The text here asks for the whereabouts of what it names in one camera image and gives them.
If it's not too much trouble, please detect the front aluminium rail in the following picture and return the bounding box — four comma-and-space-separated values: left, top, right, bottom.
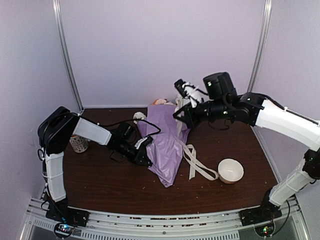
24, 197, 306, 240

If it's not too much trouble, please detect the plain white bowl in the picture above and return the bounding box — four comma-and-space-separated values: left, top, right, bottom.
217, 158, 244, 185

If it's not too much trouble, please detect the beige ribbon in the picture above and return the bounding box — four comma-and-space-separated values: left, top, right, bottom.
174, 98, 220, 181

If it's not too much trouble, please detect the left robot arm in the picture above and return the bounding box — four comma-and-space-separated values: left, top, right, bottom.
37, 106, 153, 203

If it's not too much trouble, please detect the purple pink wrapping paper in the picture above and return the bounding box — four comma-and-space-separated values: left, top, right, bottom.
137, 104, 190, 188

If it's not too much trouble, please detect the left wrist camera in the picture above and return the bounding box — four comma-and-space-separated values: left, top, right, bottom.
134, 136, 153, 150

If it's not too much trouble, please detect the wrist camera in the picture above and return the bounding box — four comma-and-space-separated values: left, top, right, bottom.
174, 79, 208, 108
134, 136, 153, 150

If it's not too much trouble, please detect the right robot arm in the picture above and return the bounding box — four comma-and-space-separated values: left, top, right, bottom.
173, 72, 320, 221

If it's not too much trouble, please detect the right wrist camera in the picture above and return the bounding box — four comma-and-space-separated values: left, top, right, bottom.
174, 79, 208, 108

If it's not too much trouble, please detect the left aluminium frame post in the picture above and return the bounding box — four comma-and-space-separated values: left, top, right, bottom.
52, 0, 84, 113

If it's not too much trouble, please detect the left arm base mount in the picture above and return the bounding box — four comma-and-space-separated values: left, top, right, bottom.
45, 208, 90, 239

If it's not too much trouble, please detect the right aluminium frame post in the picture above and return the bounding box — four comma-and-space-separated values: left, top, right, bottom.
247, 0, 273, 92

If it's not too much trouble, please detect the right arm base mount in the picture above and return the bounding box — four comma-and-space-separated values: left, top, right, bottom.
239, 206, 282, 238

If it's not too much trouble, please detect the aluminium frame post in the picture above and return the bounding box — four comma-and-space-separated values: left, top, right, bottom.
247, 0, 273, 92
52, 0, 84, 113

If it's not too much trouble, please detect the patterned mug yellow inside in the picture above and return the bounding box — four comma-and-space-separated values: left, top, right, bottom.
69, 135, 89, 153

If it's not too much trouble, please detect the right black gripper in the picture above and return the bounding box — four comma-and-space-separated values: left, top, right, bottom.
173, 98, 230, 129

